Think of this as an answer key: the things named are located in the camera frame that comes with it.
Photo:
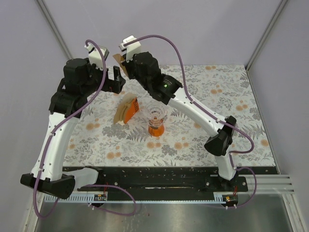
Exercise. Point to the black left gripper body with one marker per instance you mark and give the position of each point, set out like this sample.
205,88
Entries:
96,77

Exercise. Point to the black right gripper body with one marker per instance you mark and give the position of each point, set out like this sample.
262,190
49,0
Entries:
132,71

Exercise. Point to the brown paper coffee filter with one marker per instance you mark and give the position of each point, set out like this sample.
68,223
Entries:
119,59

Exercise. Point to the orange coffee filter box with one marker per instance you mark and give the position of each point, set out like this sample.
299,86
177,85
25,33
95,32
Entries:
126,109

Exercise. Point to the clear glass dripper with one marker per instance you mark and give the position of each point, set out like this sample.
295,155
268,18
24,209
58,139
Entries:
155,110

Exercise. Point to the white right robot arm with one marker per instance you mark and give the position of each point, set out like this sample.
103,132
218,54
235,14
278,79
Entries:
144,68

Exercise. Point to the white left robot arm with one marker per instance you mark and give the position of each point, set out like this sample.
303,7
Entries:
81,79

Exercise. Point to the floral patterned tablecloth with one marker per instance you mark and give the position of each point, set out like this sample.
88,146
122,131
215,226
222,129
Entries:
97,141

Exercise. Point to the orange glass carafe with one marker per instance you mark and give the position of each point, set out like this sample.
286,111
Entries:
156,127

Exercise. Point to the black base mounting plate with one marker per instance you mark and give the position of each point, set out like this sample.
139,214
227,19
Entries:
204,179

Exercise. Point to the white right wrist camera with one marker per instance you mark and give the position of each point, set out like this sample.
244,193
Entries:
130,47

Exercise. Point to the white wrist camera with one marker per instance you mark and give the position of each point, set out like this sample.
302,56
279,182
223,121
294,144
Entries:
130,47
95,57

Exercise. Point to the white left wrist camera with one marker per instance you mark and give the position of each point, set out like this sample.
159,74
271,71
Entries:
95,57

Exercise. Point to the light blue cable duct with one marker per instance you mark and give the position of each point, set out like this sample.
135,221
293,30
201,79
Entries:
151,196

